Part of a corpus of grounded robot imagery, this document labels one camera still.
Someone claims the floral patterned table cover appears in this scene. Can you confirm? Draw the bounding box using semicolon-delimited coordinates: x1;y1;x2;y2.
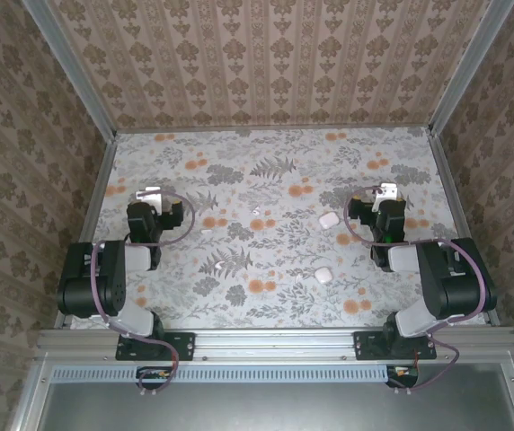
66;127;492;330

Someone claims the black electronics box with connectors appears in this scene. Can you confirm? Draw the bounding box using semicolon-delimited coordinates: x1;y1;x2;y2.
137;365;173;390
385;365;420;388

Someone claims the grey metal panel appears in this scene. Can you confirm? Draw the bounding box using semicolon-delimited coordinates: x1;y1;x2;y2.
12;362;514;431

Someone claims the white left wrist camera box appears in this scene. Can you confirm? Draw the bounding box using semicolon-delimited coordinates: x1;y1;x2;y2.
135;187;164;215

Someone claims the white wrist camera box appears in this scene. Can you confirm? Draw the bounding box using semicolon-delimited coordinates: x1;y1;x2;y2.
372;182;398;213
135;187;164;215

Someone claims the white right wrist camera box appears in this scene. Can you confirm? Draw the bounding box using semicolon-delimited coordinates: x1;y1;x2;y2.
372;182;398;213

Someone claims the aluminium table side rail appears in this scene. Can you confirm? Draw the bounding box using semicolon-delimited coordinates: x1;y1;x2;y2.
54;134;119;329
427;132;504;328

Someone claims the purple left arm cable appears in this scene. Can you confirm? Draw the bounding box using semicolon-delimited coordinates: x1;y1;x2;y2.
89;189;196;397

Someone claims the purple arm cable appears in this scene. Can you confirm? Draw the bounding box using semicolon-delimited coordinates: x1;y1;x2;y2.
89;189;196;397
344;184;487;396

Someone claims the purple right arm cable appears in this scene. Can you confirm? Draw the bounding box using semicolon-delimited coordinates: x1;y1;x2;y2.
344;184;487;396

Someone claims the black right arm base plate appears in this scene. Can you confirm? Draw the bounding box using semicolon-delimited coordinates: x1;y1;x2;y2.
354;330;438;362

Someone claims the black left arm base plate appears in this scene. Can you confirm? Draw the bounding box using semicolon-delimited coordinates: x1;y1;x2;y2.
115;330;196;362

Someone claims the aluminium corner post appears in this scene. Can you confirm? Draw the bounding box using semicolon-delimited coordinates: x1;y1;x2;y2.
21;0;119;140
427;0;514;136

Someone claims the aluminium mounting rail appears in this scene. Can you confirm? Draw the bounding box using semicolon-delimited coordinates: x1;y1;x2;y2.
36;327;514;364

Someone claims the grey slotted cable duct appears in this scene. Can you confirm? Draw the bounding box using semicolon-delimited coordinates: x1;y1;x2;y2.
53;364;388;383

